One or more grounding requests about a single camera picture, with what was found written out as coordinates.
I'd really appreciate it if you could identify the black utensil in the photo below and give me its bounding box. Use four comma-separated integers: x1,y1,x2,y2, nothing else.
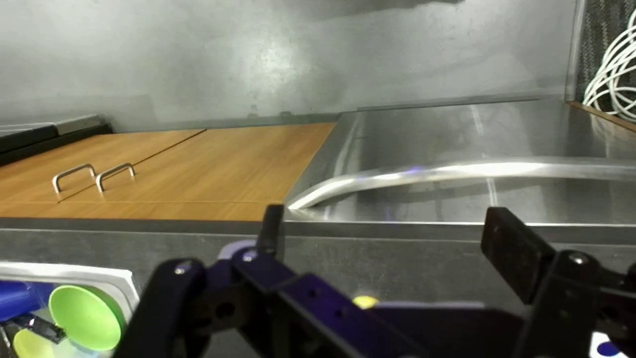
4,311,68,343

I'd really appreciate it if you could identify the yellow-green bowl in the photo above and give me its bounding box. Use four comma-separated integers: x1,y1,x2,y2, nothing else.
12,325,60,358

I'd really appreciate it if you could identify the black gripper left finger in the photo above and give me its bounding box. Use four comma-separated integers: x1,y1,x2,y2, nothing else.
116,202,426,358

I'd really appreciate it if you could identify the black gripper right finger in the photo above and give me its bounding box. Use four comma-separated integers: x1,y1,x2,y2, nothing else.
479,204,636,358

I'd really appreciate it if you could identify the blue plastic dish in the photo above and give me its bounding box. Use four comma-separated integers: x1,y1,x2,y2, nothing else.
0,280,56,323

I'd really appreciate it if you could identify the white cable coil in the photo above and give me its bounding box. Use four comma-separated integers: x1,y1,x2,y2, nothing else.
581,7,636,124

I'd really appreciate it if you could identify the stainless steel dishwasher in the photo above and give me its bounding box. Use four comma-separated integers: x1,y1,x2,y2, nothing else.
285,97,636,226

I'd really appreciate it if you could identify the silver cabinet door handle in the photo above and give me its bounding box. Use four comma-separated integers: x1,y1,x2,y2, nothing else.
94,160,140,194
50,162,100,196

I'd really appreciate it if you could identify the green bowl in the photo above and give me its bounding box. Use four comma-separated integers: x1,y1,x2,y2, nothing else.
46,283,128,353

